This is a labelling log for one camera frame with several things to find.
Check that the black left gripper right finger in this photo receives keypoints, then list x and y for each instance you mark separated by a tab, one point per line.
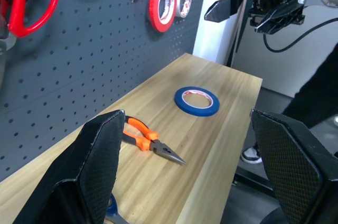
293	171

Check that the red tape roll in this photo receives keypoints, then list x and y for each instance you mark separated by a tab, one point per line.
154	10

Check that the dark grey metal pegboard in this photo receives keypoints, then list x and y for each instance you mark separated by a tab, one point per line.
92	57

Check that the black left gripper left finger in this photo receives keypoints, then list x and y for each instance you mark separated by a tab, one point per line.
87	166

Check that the person in black clothing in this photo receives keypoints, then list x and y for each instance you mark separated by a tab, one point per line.
319	86

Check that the white and black sneaker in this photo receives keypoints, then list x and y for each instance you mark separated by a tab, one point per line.
251	155

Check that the blue tape roll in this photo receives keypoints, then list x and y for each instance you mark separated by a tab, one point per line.
195	110

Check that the black metal floor frame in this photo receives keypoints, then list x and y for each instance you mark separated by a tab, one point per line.
253	180

